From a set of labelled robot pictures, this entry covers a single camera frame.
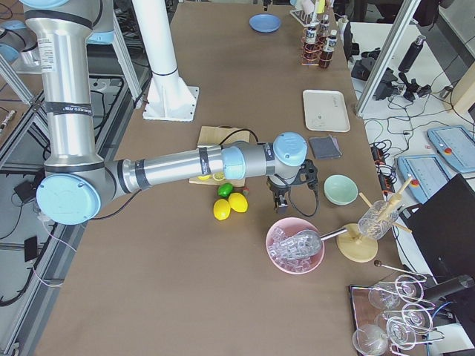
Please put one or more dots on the wooden cup stand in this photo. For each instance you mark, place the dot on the wooden cup stand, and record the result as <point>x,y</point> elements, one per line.
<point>359,248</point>

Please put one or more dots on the black water bottle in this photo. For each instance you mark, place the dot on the black water bottle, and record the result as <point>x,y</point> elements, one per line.
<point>412,53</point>

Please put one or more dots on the green bowl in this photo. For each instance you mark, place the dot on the green bowl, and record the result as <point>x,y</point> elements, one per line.
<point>340,190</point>

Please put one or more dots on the green lime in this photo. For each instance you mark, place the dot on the green lime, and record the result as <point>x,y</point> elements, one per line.
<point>225,190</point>

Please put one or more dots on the wooden cutting board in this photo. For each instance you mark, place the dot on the wooden cutting board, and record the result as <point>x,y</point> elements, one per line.
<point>212,136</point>

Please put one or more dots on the metal ice scoop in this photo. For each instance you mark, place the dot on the metal ice scoop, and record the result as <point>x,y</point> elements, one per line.
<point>308,243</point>

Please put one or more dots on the wine glass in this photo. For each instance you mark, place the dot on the wine glass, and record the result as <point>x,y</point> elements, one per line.
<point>400,334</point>
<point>370,339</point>
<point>384,296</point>

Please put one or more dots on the tea bottle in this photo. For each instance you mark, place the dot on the tea bottle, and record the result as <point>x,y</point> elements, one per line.
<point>310,41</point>
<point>328,49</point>
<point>324,27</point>

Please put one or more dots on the clear glass mug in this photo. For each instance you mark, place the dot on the clear glass mug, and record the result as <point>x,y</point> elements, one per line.
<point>375,225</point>

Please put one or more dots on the blue teach pendant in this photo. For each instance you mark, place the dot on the blue teach pendant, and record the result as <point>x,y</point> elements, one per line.
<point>428,175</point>
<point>455,145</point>

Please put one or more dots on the grey cloth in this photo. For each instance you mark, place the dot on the grey cloth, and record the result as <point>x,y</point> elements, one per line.
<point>325,147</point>

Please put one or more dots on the blue plate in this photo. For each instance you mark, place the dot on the blue plate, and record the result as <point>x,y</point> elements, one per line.
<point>265,23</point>

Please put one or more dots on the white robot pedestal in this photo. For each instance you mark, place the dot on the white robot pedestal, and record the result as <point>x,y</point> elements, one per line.
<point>169,97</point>

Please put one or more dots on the clear ice cubes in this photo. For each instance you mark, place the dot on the clear ice cubes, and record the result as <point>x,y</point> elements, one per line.
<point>277,250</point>

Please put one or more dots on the yellow lemon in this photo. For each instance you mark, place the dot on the yellow lemon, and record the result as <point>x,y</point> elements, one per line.
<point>221,209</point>
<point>238,202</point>

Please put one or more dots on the pink bowl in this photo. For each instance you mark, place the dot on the pink bowl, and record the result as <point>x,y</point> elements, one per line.
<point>291,225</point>

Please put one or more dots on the black monitor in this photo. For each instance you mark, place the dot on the black monitor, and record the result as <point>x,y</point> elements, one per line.
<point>443,229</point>

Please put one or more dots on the copper wire bottle rack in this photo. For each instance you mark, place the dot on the copper wire bottle rack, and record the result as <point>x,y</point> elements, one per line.
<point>319,46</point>

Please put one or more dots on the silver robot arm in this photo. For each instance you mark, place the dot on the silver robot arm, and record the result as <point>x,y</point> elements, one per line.
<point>78,182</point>

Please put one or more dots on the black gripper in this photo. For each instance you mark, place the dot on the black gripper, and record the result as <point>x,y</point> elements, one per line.
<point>279,190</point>

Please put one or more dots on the cream rabbit tray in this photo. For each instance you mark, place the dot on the cream rabbit tray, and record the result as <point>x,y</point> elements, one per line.
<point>325,110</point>

